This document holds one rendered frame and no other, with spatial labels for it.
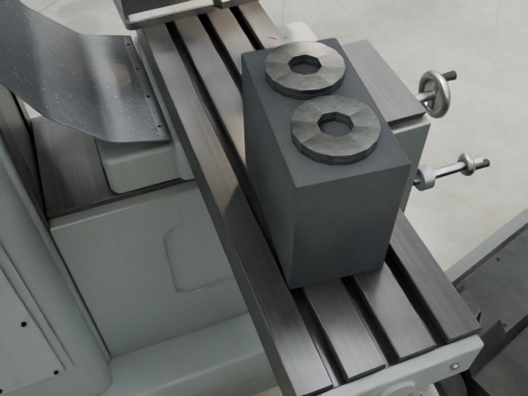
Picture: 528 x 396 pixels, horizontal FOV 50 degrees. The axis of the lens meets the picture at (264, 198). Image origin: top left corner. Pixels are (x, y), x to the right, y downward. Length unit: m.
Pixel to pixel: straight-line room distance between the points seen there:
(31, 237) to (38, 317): 0.21
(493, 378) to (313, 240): 0.61
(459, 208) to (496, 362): 1.03
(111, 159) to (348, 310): 0.51
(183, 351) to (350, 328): 0.89
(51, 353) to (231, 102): 0.67
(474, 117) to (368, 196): 1.91
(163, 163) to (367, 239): 0.49
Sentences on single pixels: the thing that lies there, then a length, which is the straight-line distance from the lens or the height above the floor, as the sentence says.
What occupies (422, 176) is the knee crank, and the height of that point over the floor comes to 0.57.
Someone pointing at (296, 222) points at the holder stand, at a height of 1.10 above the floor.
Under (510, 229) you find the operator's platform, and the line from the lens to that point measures 1.57.
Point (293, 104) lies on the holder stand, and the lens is 0.61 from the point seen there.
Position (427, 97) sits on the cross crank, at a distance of 1.42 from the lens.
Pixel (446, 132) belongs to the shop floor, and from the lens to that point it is 2.36.
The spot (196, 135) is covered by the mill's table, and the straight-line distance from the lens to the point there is 0.85.
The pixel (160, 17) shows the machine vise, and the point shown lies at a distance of 1.09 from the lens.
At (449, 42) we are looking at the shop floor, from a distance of 2.85.
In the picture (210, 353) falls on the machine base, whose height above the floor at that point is 0.20.
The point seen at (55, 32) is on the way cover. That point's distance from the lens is 1.14.
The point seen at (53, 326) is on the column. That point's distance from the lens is 1.23.
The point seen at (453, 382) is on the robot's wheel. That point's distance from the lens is 1.10.
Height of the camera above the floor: 1.55
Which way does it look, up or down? 50 degrees down
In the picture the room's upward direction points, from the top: straight up
